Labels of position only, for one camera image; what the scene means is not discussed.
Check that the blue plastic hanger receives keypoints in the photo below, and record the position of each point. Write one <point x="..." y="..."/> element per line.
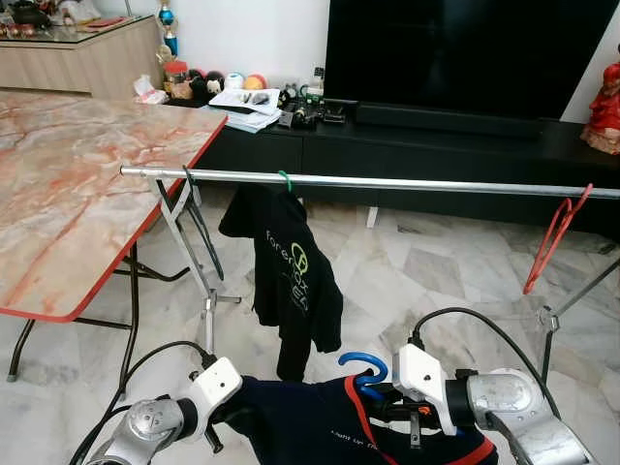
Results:
<point x="373" y="360"/>

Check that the navy shirt with red stripes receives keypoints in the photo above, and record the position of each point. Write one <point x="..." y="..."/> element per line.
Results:
<point x="300" y="426"/>

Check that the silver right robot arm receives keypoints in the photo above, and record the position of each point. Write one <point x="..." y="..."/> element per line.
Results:
<point x="523" y="407"/>

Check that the red plastic hanger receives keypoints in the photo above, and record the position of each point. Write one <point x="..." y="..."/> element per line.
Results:
<point x="529" y="281"/>

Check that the green hanger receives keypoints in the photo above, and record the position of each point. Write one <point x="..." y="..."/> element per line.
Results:
<point x="285" y="178"/>

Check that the black hanger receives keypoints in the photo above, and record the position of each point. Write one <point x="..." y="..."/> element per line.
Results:
<point x="186" y="174"/>

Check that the black printed T-shirt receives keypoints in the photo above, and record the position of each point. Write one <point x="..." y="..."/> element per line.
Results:
<point x="286" y="281"/>

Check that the steel clothes rack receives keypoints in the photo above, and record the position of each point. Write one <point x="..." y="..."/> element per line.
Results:
<point x="387" y="182"/>

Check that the black TV cabinet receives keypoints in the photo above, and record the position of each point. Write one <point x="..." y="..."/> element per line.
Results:
<point x="436" y="160"/>

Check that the marble top folding table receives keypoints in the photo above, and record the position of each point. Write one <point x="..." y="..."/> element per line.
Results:
<point x="77" y="194"/>

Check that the black soundbar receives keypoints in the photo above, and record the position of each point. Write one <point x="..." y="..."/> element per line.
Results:
<point x="446" y="119"/>

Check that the pile of black electronics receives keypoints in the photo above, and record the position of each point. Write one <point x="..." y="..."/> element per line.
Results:
<point x="308" y="114"/>

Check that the stack of white booklets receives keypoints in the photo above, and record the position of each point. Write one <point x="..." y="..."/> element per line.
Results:
<point x="242" y="107"/>

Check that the pink white tissue pack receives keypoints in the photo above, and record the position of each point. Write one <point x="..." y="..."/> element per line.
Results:
<point x="148" y="92"/>

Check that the white blue ball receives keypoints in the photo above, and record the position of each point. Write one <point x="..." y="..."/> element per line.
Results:
<point x="234" y="81"/>

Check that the orange ball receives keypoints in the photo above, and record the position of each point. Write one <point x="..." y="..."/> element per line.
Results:
<point x="255" y="81"/>

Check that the black flat television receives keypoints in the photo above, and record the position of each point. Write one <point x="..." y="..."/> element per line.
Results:
<point x="465" y="58"/>

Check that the jar with red lid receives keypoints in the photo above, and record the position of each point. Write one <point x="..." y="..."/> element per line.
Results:
<point x="175" y="79"/>

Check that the red laughing Buddha statue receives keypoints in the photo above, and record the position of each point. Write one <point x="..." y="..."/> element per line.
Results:
<point x="605" y="111"/>

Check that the blue gold trophy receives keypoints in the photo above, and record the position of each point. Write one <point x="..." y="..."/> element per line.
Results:
<point x="168" y="24"/>

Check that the red tray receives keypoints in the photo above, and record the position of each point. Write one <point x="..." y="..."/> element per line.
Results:
<point x="102" y="21"/>

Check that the white ornament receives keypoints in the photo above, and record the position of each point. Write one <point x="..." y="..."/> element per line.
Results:
<point x="73" y="8"/>

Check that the dark ornament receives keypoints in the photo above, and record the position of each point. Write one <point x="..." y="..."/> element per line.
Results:
<point x="24" y="12"/>

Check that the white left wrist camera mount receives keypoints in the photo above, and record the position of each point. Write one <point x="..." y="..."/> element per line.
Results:
<point x="215" y="383"/>

